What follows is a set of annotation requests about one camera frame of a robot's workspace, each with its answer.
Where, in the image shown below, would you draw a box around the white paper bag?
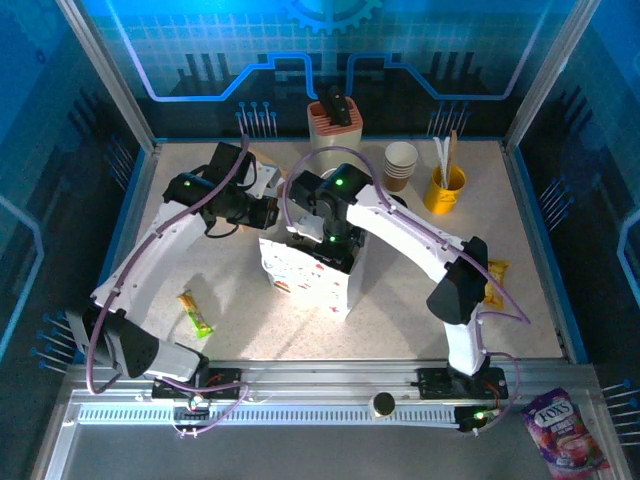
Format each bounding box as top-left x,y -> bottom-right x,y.
258,237 -> 369,321

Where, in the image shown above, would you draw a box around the cream knife block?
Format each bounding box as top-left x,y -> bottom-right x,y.
306,97 -> 363,169

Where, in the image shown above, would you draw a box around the brown paper cup stack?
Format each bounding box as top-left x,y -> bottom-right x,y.
383,141 -> 420,193

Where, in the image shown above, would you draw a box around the yellow metal bucket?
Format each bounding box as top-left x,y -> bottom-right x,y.
423,164 -> 467,216

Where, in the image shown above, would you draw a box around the green snack bar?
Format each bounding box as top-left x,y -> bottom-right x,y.
178,290 -> 215,340

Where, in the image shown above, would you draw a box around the yellow chips bag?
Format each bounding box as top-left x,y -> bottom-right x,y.
482,259 -> 510,307

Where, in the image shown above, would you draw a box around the black round knob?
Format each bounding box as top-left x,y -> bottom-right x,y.
368,392 -> 397,419

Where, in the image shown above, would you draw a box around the purple candy bag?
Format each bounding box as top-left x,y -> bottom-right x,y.
519,387 -> 611,480

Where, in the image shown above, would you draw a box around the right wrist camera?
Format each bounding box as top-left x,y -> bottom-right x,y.
286,216 -> 324,242

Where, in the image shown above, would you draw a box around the black handled knife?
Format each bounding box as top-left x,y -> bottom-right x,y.
322,85 -> 353,127
313,84 -> 331,119

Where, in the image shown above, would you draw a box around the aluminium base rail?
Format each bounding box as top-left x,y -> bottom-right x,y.
29,358 -> 626,480

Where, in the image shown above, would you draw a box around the aluminium frame post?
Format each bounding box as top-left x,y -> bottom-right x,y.
55,0 -> 157,151
502,0 -> 596,149

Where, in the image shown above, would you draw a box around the white slotted cable duct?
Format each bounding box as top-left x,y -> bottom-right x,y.
79,403 -> 461,427

